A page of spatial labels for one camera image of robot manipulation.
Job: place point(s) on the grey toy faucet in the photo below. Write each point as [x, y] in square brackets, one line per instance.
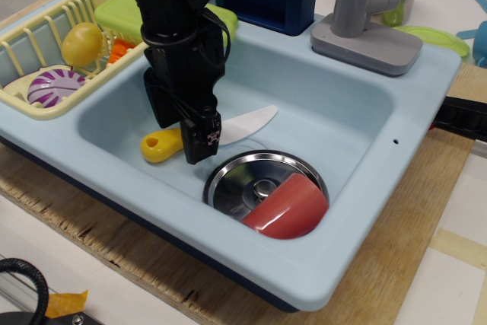
[349, 35]

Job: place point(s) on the green plastic cutting board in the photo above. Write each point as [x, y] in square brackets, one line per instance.
[124, 17]

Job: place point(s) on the yellow handled toy knife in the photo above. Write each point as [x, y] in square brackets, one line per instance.
[160, 145]

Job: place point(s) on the cream dish rack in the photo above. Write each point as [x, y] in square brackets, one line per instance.
[34, 46]

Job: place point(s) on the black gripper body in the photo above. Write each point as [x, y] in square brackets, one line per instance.
[186, 55]

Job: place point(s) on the purple toy cabbage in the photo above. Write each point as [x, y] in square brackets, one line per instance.
[50, 87]

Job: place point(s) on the red plastic cup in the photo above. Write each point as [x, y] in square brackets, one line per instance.
[292, 210]

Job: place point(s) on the orange tape piece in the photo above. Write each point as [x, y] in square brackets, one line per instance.
[63, 304]

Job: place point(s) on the wooden base board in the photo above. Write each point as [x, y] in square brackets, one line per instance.
[423, 262]

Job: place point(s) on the steel pot lid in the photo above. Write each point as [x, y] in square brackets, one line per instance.
[239, 184]

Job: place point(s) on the green plastic plate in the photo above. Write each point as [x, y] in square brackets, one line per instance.
[438, 38]

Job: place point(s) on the yellow toy potato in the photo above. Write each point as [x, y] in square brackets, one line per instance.
[82, 45]

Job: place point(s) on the light blue toy sink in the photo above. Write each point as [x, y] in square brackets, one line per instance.
[358, 129]

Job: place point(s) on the black clamp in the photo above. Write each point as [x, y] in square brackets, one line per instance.
[466, 118]

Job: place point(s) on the orange toy carrot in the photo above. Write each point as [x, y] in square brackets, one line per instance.
[119, 49]

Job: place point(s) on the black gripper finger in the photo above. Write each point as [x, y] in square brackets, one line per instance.
[200, 137]
[164, 110]

